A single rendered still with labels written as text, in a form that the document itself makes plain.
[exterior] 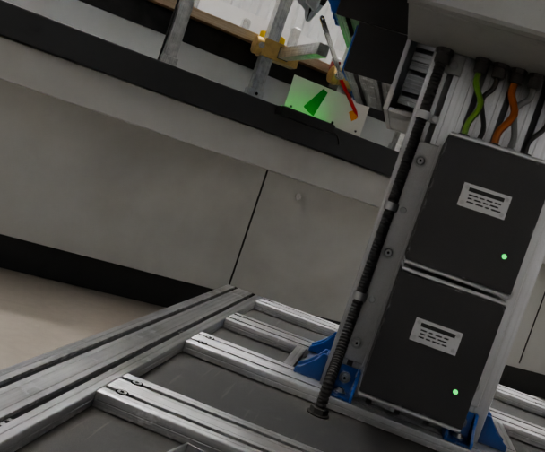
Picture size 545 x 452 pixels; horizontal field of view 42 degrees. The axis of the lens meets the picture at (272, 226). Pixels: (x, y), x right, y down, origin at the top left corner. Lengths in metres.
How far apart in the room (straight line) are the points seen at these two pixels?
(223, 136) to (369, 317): 1.05
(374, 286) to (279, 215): 1.27
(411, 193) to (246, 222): 1.27
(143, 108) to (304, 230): 0.72
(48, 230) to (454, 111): 1.40
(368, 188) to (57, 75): 0.97
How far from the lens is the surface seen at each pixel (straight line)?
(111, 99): 1.96
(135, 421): 0.80
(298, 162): 2.11
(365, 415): 1.08
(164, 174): 2.20
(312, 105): 2.09
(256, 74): 2.04
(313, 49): 1.83
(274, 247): 2.35
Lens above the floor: 0.51
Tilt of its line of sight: 4 degrees down
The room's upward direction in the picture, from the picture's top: 19 degrees clockwise
